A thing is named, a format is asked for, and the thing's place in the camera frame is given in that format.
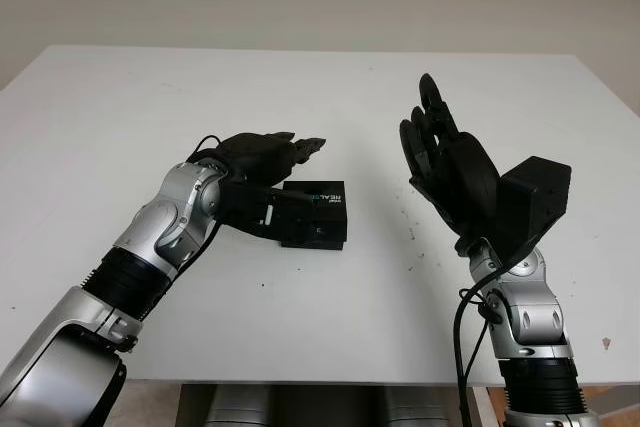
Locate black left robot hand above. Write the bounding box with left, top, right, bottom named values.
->
left=209, top=130, right=331, bottom=188

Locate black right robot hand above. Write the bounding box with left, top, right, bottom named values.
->
left=398, top=73, right=501, bottom=256

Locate black RealSense box lid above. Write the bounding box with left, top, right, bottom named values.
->
left=279, top=179, right=349, bottom=248

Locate dark grey robot torso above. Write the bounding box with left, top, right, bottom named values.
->
left=179, top=384, right=476, bottom=427

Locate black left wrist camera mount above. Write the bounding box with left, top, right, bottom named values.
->
left=217, top=181, right=319, bottom=248

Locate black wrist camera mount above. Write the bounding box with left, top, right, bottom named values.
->
left=497, top=155, right=573, bottom=261
left=217, top=181, right=319, bottom=248

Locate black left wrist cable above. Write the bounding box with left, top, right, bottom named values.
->
left=134, top=134, right=231, bottom=328

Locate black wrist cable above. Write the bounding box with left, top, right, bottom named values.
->
left=134, top=134, right=231, bottom=328
left=452, top=256, right=506, bottom=427

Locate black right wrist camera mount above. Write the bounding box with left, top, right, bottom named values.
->
left=497, top=155, right=573, bottom=261

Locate black camera box base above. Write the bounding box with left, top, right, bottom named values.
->
left=279, top=239, right=346, bottom=252

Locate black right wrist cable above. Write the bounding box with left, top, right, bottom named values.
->
left=452, top=256, right=506, bottom=427

